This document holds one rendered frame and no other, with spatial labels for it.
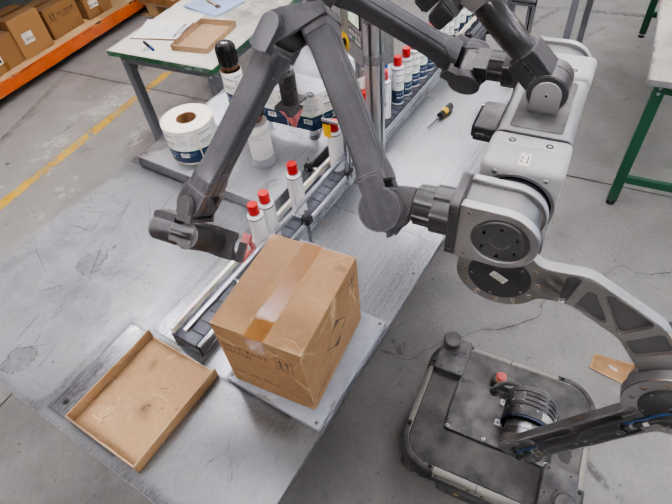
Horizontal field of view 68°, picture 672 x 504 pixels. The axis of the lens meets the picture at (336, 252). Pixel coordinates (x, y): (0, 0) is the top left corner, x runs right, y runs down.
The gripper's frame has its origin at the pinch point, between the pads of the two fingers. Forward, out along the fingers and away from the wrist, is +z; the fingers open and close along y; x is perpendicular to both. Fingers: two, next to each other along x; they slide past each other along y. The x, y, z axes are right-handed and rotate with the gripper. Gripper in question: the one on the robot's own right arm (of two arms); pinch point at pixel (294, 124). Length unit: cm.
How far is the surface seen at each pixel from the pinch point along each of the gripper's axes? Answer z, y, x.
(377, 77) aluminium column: -19.8, -8.0, 27.9
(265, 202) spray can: 1.6, 34.4, 11.9
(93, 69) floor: 118, -127, -316
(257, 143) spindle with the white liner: 9.2, 4.7, -14.3
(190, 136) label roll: 8.5, 12.5, -39.2
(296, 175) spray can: 2.9, 19.0, 12.8
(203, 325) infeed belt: 19, 70, 12
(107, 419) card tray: 23, 103, 5
